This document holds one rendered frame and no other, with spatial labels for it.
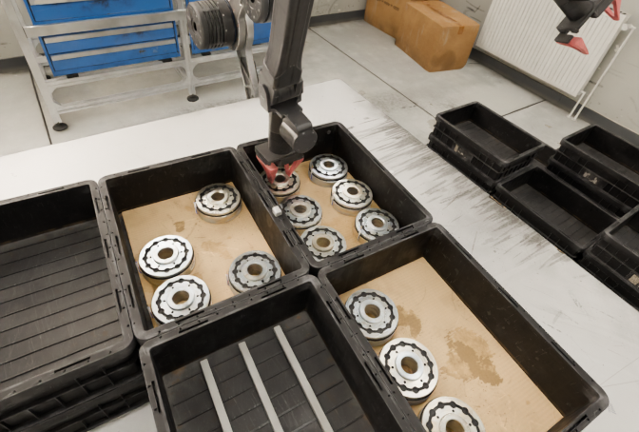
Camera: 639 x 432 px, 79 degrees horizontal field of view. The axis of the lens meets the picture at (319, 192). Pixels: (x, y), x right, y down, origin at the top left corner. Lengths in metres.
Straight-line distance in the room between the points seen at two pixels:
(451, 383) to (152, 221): 0.69
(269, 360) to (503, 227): 0.81
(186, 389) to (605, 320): 0.97
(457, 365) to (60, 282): 0.76
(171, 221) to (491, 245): 0.85
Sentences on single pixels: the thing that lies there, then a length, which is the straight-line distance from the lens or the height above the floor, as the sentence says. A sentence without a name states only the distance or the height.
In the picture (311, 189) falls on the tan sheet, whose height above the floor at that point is 0.83.
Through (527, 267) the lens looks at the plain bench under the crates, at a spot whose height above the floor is 0.70.
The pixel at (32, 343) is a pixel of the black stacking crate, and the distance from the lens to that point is 0.85.
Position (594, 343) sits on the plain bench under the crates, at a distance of 1.17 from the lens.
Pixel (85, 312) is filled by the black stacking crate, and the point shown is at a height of 0.83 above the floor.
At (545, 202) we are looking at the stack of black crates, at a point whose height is 0.38.
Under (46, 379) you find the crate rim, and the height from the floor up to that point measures 0.93.
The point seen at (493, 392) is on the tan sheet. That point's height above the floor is 0.83.
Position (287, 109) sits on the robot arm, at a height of 1.08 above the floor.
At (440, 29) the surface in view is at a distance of 3.61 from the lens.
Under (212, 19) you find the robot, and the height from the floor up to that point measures 0.93.
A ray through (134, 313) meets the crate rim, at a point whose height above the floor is 0.93.
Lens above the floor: 1.51
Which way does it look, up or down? 44 degrees down
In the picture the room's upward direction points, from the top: 8 degrees clockwise
